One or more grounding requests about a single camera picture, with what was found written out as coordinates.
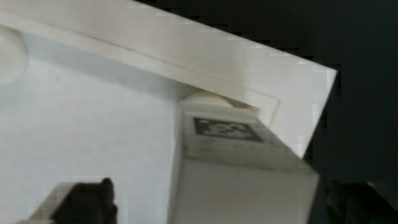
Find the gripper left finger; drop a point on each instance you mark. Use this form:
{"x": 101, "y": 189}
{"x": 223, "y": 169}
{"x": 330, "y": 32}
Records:
{"x": 78, "y": 204}

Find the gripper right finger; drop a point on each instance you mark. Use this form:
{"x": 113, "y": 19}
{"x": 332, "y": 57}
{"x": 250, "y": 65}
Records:
{"x": 360, "y": 203}

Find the white leg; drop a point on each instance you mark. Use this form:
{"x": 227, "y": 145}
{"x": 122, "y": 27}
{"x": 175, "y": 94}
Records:
{"x": 243, "y": 183}

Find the white square tabletop part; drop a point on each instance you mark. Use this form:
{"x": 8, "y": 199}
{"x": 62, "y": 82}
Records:
{"x": 103, "y": 61}

